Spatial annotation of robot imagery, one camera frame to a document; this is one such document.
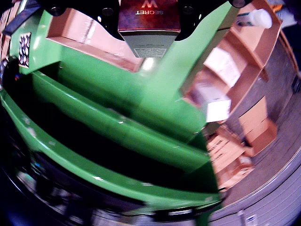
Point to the tall white carton box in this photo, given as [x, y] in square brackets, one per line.
[218, 110]

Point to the small white carton box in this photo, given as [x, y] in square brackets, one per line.
[223, 66]

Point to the white plastic bottle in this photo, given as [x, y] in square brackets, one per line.
[258, 17]

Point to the green metal shelf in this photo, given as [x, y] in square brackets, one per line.
[94, 110]

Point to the black white patterned sticker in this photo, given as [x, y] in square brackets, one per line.
[24, 50]

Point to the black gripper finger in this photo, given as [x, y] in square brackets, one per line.
[188, 18]
[103, 11]

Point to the flat open cardboard box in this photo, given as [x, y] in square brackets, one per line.
[256, 124]

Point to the cardboard tray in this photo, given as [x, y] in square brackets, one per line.
[94, 44]

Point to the red-brown carton box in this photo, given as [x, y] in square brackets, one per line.
[149, 23]

